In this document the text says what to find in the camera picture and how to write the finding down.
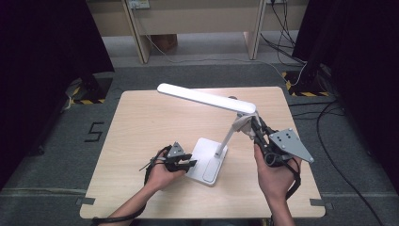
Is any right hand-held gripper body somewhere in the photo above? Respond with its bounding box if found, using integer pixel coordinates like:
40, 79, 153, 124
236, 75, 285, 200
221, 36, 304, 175
255, 127, 314, 168

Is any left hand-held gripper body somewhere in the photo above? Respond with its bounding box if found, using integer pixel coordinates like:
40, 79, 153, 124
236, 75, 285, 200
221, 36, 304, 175
164, 141, 191, 173

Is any white desk lamp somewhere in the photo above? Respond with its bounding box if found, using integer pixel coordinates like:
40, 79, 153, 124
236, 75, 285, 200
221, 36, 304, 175
156, 82, 262, 186

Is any person's left hand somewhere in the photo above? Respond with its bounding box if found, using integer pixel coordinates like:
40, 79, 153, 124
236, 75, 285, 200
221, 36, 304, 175
145, 150, 186, 191

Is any person's right hand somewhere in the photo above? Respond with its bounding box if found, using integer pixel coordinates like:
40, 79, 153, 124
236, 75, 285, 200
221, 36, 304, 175
253, 144, 303, 203

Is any black stand striped base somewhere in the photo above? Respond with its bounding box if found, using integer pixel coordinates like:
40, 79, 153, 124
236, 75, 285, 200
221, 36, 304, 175
280, 0, 333, 98
64, 73, 114, 106

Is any grey tape piece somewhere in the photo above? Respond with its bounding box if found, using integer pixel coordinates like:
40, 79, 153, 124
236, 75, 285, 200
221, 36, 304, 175
310, 198, 334, 211
75, 197, 96, 206

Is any brown cardboard box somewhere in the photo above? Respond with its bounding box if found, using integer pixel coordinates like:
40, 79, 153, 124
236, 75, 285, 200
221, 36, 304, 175
150, 33, 179, 53

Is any dark curtain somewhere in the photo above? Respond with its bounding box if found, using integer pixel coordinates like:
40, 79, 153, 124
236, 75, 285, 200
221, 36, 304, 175
293, 0, 399, 192
0, 0, 114, 189

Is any beige wooden desk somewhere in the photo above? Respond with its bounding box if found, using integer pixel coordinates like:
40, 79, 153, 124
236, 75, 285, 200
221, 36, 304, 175
84, 0, 310, 65

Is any white power strip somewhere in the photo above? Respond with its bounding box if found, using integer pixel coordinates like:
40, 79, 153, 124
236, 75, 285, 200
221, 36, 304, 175
127, 0, 151, 10

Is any long black floor cable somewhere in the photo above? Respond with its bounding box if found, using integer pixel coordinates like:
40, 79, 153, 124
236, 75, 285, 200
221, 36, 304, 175
315, 99, 385, 226

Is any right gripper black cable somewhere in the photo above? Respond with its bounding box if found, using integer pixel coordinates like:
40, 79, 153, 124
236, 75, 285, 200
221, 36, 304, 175
283, 158, 302, 202

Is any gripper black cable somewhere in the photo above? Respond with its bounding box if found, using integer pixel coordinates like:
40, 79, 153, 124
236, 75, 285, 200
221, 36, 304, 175
91, 144, 173, 226
283, 158, 302, 202

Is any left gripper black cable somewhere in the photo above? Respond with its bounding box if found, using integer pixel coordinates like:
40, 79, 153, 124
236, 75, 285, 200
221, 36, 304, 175
91, 144, 173, 226

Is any black cable bundle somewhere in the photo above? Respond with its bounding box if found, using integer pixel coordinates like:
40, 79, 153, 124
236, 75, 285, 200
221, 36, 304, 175
260, 0, 307, 67

